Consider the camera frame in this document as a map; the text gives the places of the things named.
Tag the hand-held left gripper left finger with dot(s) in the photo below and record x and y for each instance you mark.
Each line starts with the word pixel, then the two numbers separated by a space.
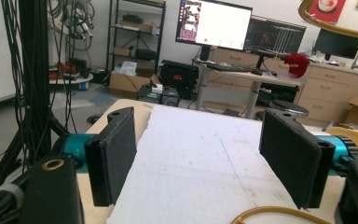
pixel 112 155

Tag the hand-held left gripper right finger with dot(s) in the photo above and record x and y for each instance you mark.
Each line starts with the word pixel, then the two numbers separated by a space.
pixel 292 155

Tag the black round stool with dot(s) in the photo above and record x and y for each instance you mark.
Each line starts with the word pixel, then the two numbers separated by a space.
pixel 288 107

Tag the open cardboard box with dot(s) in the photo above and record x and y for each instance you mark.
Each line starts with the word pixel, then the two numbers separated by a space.
pixel 124 85

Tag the wooden drawer cabinet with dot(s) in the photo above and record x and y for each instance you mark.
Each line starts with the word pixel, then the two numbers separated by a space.
pixel 329 90

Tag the black electronics box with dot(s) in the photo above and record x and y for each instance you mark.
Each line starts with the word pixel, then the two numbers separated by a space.
pixel 158 95

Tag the round white table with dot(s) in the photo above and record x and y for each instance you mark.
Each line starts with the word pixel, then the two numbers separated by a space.
pixel 71 80

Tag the standing desk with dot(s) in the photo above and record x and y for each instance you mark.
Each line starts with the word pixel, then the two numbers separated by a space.
pixel 254 77

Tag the red cap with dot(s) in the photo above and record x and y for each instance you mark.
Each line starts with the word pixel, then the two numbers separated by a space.
pixel 297 64

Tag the black equipment case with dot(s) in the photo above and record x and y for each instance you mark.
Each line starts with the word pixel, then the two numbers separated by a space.
pixel 178 76

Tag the black keyboard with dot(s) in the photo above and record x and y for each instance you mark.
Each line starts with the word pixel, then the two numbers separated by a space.
pixel 228 67

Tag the black metal stand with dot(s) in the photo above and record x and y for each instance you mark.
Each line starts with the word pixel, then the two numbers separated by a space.
pixel 34 68

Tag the dark computer monitor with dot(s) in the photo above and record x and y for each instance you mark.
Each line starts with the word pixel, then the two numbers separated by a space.
pixel 273 39

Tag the small black monitor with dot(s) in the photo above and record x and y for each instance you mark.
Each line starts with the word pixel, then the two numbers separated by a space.
pixel 337 43

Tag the black metal shelf rack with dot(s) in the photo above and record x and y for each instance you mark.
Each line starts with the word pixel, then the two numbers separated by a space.
pixel 161 37

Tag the red poster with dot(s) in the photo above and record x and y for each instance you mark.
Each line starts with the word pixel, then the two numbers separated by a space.
pixel 326 11

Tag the bright computer monitor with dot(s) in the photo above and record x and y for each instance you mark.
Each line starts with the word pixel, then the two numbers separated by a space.
pixel 220 23

